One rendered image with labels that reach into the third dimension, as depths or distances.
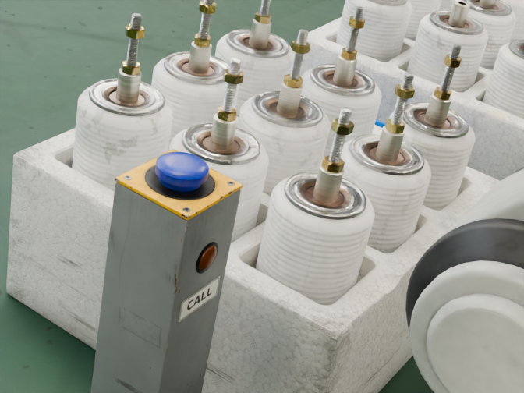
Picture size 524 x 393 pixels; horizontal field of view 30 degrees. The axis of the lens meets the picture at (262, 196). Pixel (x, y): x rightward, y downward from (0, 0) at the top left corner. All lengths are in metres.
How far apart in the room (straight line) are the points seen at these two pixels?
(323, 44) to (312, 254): 0.59
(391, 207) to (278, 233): 0.14
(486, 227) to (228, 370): 0.40
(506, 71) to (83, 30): 0.79
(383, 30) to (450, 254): 0.82
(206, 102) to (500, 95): 0.46
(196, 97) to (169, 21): 0.84
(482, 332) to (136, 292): 0.29
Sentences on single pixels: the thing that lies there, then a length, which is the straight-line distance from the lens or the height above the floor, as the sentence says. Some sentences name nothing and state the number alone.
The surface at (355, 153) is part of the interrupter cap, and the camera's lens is 0.96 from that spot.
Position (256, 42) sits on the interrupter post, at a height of 0.26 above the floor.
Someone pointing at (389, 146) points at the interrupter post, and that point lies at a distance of 0.97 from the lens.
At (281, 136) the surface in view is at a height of 0.24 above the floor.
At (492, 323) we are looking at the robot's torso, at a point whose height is 0.37.
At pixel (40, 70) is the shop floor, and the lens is 1.62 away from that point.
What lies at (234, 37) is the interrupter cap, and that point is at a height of 0.25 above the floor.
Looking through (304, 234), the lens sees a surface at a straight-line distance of 0.85.
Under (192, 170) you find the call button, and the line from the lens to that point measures 0.73.
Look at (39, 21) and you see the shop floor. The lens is 1.80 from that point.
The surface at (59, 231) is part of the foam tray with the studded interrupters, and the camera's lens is 1.01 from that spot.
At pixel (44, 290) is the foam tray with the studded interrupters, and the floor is 0.04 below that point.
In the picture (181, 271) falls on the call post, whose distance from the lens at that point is 0.73.
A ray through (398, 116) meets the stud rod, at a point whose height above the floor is 0.30.
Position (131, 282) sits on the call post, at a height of 0.23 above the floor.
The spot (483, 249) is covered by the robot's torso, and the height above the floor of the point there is 0.39.
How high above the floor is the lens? 0.69
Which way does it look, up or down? 31 degrees down
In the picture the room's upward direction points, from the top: 12 degrees clockwise
